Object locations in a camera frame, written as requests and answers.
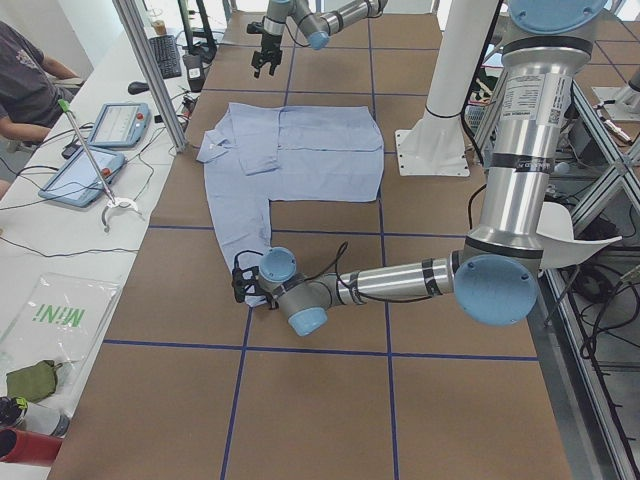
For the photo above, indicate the far blue teach pendant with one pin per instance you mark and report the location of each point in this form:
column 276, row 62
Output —
column 120, row 125

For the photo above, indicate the red bottle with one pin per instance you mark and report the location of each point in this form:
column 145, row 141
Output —
column 29, row 448

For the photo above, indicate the blue teach pendant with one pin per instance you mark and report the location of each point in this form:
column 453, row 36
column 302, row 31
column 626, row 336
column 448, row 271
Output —
column 76, row 182
column 120, row 125

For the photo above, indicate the black keyboard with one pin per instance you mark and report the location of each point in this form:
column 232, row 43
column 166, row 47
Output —
column 166, row 54

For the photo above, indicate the metal grabber tool claw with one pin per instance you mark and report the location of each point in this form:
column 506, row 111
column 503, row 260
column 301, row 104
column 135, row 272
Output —
column 114, row 202

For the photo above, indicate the white curved plastic sheet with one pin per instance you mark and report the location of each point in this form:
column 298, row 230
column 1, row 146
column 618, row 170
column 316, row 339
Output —
column 560, row 248

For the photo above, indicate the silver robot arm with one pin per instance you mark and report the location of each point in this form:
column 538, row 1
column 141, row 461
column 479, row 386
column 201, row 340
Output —
column 518, row 234
column 317, row 28

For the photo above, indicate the near blue teach pendant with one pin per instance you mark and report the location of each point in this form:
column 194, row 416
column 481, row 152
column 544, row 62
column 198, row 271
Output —
column 76, row 182

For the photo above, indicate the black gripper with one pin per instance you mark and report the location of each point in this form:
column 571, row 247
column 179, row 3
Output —
column 270, row 44
column 269, row 301

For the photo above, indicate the green cloth pouch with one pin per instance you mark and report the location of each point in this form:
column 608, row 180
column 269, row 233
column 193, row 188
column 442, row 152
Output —
column 34, row 383

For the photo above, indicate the light blue striped shirt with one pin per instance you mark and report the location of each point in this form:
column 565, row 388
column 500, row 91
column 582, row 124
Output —
column 256, row 155

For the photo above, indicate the brown paper table mat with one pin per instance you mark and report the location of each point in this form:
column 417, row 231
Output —
column 189, row 384

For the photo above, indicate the white MINI paper bag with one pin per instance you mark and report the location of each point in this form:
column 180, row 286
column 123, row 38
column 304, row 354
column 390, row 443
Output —
column 60, row 321

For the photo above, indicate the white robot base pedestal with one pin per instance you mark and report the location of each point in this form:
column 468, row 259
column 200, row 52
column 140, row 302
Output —
column 435, row 145

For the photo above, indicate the aluminium frame post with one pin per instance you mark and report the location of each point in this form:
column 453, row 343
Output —
column 133, row 25

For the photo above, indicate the seated person grey shirt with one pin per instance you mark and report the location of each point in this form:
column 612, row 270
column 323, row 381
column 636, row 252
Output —
column 29, row 98

